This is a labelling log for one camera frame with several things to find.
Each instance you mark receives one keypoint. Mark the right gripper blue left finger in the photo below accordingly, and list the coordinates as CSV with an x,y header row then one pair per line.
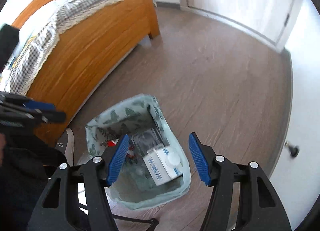
x,y
117,160

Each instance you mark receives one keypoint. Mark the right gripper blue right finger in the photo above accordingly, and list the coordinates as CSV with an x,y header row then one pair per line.
x,y
202,157

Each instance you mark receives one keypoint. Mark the fern print trash bag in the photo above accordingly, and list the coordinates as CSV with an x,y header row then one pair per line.
x,y
141,118

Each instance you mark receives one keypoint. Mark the white cardboard box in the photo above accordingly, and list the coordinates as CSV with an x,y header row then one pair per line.
x,y
164,164

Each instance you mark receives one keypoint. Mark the grey sneaker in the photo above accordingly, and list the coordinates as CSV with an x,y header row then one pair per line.
x,y
65,144

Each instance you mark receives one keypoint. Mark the black door stopper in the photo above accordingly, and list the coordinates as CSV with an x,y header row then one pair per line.
x,y
294,150

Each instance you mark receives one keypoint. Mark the checkered bed blanket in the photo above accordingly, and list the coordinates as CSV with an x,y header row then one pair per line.
x,y
50,22

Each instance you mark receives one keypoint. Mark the wooden bed frame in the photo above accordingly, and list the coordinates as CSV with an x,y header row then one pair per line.
x,y
85,54

